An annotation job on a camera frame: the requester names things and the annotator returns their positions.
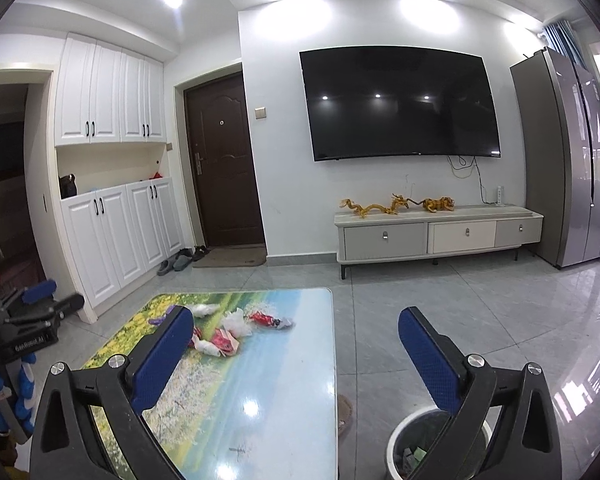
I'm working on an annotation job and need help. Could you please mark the grey slippers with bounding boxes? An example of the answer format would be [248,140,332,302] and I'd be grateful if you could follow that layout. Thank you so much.
[157,248,194,276]

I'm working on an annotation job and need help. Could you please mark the dark brown entrance door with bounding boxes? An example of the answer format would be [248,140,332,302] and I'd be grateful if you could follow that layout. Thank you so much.
[184,73,264,247]

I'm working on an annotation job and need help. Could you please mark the beige wall switch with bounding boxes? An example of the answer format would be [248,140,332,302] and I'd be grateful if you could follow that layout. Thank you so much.
[254,106,268,120]

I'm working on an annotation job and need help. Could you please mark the white black trash bin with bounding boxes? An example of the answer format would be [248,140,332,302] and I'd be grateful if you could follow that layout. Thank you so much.
[385,406,492,479]

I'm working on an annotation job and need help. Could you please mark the golden dragon ornament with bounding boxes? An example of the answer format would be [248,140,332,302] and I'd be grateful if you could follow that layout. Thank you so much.
[339,194,455,218]

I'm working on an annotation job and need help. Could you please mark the white crumpled plastic bag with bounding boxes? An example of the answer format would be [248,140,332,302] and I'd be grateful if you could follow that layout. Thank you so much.
[221,309,252,339]

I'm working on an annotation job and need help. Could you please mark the grey double door refrigerator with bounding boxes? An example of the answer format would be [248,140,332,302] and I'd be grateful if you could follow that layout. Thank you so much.
[510,48,600,269]

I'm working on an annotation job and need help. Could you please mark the black shoes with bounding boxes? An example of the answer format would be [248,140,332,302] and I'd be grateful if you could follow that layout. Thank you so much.
[193,246,210,261]

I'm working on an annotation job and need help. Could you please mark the brown door mat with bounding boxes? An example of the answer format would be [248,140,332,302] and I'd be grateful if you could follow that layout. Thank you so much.
[193,245,266,268]

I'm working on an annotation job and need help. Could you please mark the white tissue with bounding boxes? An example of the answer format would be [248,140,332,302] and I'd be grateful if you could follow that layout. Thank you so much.
[192,337,222,358]

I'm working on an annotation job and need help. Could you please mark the purple plastic bag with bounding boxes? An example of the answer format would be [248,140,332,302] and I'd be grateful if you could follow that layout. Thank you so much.
[148,314,168,326]

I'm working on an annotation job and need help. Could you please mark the blue window curtain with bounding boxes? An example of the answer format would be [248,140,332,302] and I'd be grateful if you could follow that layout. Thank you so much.
[543,18,588,68]

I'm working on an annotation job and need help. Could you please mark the white upper wall cabinet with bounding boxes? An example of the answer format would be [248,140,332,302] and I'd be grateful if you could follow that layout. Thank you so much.
[55,34,166,146]

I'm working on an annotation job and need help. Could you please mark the blue white gloved left hand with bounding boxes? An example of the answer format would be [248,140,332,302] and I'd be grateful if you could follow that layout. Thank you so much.
[0,353,36,443]

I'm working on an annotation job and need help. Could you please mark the red black wrapper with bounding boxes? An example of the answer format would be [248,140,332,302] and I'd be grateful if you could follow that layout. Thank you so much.
[248,311,294,330]

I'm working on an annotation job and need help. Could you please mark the black wall television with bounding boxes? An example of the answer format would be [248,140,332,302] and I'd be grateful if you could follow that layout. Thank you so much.
[299,46,501,162]

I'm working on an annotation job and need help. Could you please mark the black bag on shelf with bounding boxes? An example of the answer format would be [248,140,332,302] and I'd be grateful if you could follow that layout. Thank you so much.
[59,174,78,200]

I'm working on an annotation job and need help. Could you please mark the landscape print coffee table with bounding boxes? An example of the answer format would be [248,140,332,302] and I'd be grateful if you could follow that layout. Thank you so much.
[85,288,338,479]

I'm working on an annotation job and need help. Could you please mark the pink red wrapper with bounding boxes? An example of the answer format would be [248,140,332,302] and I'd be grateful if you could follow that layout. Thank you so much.
[192,328,239,358]

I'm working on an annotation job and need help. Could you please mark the white grey TV stand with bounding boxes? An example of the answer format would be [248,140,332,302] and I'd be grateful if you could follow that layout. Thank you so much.
[335,205,543,278]

